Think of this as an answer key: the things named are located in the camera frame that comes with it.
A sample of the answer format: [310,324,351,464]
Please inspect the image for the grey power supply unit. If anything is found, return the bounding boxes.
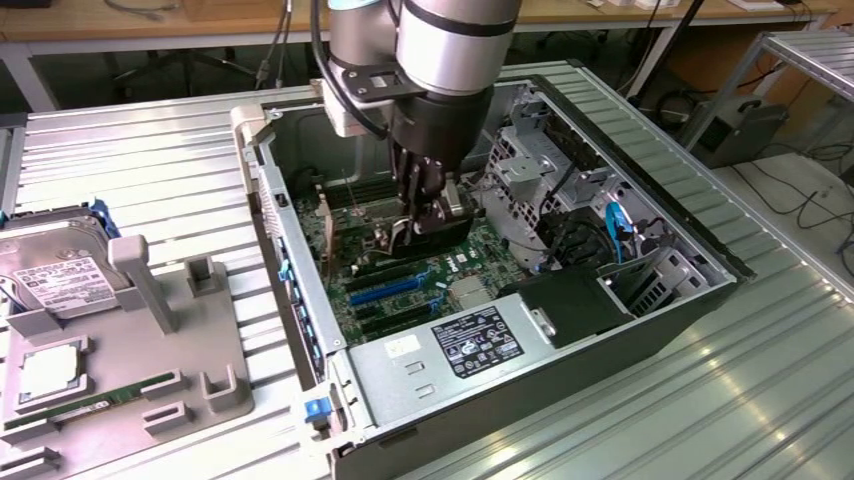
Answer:
[346,293,559,431]

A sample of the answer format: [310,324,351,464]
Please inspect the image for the grey box with handle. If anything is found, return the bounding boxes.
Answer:
[683,97,789,169]

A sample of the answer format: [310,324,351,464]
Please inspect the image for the silver hard disk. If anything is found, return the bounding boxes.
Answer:
[0,217,130,321]

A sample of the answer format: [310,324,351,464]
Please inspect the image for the blue flat wire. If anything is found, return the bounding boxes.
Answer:
[603,199,635,265]

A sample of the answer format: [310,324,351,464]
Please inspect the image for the grey parts rack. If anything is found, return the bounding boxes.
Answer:
[0,234,256,480]

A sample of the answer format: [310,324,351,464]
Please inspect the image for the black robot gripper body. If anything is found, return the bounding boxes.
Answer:
[390,87,495,171]

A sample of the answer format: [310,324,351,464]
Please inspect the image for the black fan shroud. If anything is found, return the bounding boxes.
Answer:
[499,267,639,351]

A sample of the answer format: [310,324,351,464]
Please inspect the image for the blue case latch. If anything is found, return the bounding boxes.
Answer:
[301,397,334,426]

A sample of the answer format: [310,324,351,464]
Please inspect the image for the silver CPU chip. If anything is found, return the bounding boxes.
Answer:
[16,345,87,401]

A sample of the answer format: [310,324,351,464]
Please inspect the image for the blue expansion slot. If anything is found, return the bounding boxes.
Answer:
[347,272,434,307]

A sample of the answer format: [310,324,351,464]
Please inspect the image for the open black PC case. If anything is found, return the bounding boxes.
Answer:
[230,59,760,480]

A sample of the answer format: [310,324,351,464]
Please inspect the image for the green motherboard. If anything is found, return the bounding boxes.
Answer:
[293,164,529,346]

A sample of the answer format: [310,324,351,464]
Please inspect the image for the metal disk bay cage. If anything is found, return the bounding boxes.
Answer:
[483,124,606,274]

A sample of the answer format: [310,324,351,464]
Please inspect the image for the thin metal locking lever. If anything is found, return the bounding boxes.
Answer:
[341,168,367,215]

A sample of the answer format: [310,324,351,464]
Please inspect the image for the blue disk caddy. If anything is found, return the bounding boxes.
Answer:
[84,198,122,241]

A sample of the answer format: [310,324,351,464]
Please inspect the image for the wooden desk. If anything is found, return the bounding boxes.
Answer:
[0,0,836,57]

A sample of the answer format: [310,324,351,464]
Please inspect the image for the metal slat table frame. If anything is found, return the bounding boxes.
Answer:
[683,32,854,151]

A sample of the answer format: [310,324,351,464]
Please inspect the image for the black graphics card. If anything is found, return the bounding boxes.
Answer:
[318,192,477,277]

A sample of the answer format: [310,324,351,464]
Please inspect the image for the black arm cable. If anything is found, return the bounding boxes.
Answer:
[309,0,390,140]

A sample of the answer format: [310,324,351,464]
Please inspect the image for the black floor cable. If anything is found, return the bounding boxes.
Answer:
[733,159,854,231]

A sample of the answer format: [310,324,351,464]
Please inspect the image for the silver chipset heatsink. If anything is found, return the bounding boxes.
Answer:
[447,278,497,311]

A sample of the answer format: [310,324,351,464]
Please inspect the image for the green RAM stick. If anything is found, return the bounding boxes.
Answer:
[3,379,168,432]

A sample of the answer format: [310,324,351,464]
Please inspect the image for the black expansion slot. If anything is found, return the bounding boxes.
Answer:
[357,298,437,327]

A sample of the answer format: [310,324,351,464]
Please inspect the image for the grey hanging cable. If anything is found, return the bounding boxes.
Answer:
[256,0,295,90]

